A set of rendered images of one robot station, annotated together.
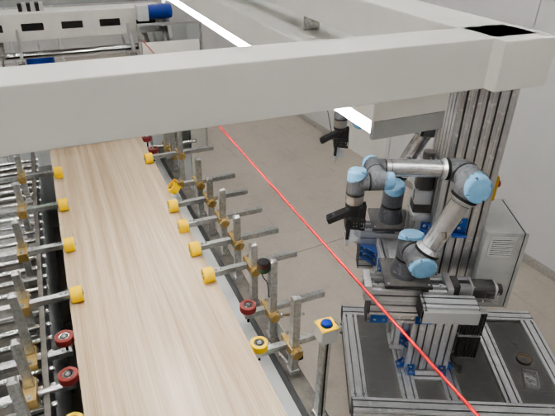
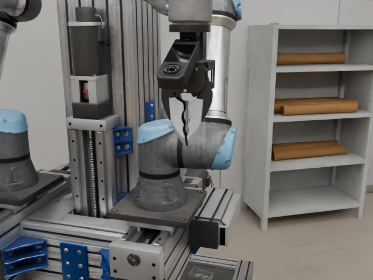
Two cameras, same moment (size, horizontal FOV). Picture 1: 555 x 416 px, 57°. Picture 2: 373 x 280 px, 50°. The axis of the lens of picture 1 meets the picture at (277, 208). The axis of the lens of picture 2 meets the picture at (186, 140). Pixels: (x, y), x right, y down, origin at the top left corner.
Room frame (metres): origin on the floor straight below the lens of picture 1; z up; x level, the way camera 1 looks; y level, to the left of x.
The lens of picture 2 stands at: (1.65, 0.38, 1.51)
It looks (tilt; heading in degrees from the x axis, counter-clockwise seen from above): 15 degrees down; 284
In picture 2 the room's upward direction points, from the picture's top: straight up
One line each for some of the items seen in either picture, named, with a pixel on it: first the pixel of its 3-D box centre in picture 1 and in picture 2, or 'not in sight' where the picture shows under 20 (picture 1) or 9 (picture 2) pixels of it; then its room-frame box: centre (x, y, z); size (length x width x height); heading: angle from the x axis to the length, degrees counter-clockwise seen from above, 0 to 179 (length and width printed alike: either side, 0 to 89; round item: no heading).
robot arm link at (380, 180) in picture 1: (379, 179); not in sight; (1.85, -0.41, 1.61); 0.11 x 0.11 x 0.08; 6
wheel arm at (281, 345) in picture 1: (299, 340); not in sight; (1.71, -0.11, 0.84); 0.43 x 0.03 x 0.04; 114
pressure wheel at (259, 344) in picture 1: (258, 351); not in sight; (1.63, 0.07, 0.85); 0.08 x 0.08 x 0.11
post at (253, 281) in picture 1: (253, 280); not in sight; (2.12, 0.12, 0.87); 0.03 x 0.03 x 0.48; 24
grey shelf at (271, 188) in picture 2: not in sight; (306, 124); (1.49, -2.92, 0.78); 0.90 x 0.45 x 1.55; 28
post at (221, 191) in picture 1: (223, 223); not in sight; (2.57, 0.32, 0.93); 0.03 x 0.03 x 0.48; 24
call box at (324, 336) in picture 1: (325, 331); not in sight; (1.42, -0.19, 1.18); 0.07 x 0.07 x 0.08; 24
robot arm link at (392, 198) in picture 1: (393, 191); (5, 131); (2.49, -0.64, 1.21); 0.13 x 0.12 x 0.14; 171
